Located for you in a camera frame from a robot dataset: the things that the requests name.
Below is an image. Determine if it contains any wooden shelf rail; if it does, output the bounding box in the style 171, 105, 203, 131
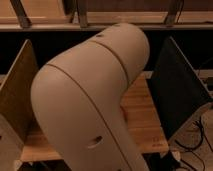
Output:
0, 0, 213, 31

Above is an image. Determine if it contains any black floor cable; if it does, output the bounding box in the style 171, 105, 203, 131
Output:
173, 116, 213, 171

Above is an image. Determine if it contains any right dark side panel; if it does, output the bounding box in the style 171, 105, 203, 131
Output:
150, 37, 213, 142

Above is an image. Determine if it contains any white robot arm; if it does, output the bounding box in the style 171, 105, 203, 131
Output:
31, 23, 150, 171

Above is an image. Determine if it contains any left wooden side panel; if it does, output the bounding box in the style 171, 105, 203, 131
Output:
0, 39, 40, 171

